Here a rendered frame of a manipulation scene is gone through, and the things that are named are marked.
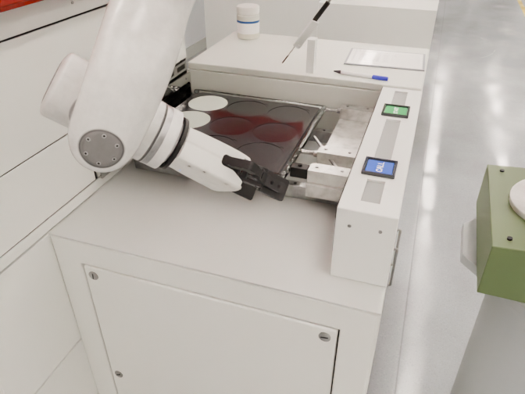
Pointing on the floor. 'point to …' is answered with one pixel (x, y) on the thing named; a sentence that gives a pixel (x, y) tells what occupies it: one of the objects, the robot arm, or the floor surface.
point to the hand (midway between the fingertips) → (263, 188)
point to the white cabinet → (209, 330)
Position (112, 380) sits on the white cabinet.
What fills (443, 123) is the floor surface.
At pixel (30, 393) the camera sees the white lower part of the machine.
